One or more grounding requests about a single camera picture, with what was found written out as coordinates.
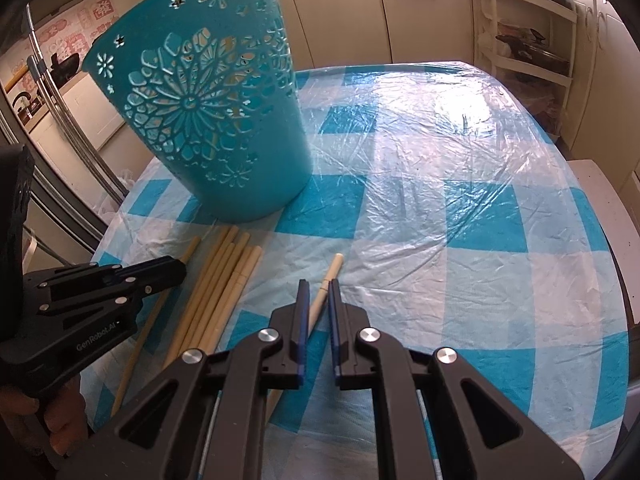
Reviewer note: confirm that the cream cabinet doors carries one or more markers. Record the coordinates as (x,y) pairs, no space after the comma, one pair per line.
(340,20)

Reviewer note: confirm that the white shelf rack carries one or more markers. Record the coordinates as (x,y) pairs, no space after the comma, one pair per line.
(562,15)

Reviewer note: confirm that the blue white checkered tablecloth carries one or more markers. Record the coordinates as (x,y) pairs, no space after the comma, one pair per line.
(450,210)

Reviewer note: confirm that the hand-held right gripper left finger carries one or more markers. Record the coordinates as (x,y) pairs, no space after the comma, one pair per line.
(302,320)

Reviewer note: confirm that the white plastic bag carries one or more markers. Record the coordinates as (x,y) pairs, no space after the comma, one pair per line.
(122,180)

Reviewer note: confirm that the stainless steel refrigerator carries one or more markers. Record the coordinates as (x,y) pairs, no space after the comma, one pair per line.
(60,195)

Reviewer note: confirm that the teal perforated plastic basket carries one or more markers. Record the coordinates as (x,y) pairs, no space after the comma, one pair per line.
(210,110)

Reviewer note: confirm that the person's left hand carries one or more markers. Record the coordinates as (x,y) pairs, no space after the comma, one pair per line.
(65,410)

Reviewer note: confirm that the cream side cabinet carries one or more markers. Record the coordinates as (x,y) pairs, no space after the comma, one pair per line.
(600,85)

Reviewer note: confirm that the white stool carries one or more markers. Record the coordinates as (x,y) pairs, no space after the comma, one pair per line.
(595,190)

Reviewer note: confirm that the dark cooking pot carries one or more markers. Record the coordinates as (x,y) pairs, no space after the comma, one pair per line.
(540,55)

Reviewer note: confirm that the pink wall stickers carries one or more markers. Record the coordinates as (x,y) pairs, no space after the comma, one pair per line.
(95,10)

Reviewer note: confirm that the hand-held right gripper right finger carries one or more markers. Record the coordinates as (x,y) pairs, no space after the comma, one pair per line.
(334,320)

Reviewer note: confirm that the tan wooden chopstick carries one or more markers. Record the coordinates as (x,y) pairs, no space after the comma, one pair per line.
(145,330)

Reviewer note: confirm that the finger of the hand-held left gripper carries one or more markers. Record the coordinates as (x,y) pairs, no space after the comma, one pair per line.
(155,275)
(75,272)

